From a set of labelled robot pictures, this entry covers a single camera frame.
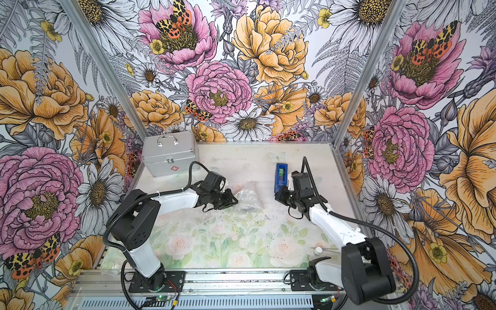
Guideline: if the small white bottle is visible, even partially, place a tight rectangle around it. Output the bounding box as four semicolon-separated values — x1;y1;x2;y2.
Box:
314;247;323;256

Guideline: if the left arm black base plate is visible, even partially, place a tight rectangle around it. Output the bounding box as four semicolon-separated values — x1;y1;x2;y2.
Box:
129;271;186;293

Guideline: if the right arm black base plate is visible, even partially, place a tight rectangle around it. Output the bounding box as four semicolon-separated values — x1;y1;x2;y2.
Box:
289;269;338;292

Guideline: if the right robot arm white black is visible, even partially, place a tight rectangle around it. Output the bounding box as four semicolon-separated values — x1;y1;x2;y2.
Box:
275;158;420;305

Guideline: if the silver metal first aid case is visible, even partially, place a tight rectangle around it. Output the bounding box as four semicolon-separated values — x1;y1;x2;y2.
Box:
142;131;199;178

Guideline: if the blue tape dispenser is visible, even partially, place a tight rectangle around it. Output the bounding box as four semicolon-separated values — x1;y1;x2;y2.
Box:
274;163;288;193

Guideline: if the clear bubble wrap sheet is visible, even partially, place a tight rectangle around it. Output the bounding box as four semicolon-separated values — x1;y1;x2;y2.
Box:
151;182;268;260

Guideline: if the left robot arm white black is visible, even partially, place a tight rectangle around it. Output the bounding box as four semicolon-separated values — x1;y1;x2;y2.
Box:
103;161;238;291

